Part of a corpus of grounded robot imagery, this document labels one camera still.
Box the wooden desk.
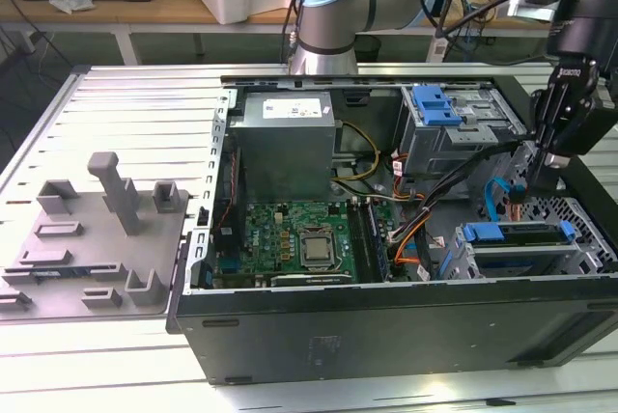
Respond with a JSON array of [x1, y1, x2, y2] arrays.
[[0, 0, 618, 67]]

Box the green motherboard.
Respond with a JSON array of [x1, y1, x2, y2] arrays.
[[211, 198, 402, 287]]

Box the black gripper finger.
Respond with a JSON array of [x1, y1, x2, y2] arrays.
[[545, 96, 618, 169], [527, 84, 564, 192]]

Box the black case fan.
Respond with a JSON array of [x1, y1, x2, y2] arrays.
[[211, 145, 248, 260]]

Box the black RAM slot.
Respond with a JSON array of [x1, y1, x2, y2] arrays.
[[346, 196, 372, 285]]

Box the grey perforated disk bay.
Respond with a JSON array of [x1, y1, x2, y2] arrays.
[[436, 140, 617, 282]]

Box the multicolour wire harness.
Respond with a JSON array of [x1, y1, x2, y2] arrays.
[[388, 203, 435, 282]]

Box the blue data wire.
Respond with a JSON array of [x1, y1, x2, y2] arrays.
[[484, 177, 514, 227]]

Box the orange power wire black plug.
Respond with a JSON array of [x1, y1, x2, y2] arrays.
[[505, 184, 532, 229]]

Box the RAM stick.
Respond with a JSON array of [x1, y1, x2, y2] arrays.
[[31, 266, 96, 280]]

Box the silver CPU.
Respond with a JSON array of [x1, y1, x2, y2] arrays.
[[303, 234, 334, 262]]

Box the grey parts rack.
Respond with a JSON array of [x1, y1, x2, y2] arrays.
[[0, 150, 192, 322]]

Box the crumpled white tissue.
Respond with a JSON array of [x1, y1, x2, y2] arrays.
[[47, 0, 97, 14]]

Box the black PC case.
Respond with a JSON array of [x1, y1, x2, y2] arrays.
[[165, 73, 618, 388]]

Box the grey power supply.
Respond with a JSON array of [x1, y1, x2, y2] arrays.
[[229, 91, 337, 202]]

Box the grey optical drive cage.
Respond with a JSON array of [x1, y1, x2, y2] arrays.
[[398, 86, 532, 178]]

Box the yellow wire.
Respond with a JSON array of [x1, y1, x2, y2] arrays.
[[332, 121, 382, 182]]

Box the black sleeved cable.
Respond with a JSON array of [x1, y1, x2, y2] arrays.
[[414, 140, 532, 214]]

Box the black graphics card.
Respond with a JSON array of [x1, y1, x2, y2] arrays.
[[269, 271, 356, 289]]

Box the blue plastic drive latch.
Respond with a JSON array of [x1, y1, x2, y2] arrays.
[[412, 86, 464, 127]]

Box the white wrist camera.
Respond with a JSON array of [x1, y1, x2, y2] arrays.
[[496, 0, 561, 24]]

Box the hard disk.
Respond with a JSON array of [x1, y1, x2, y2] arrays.
[[436, 220, 576, 282]]

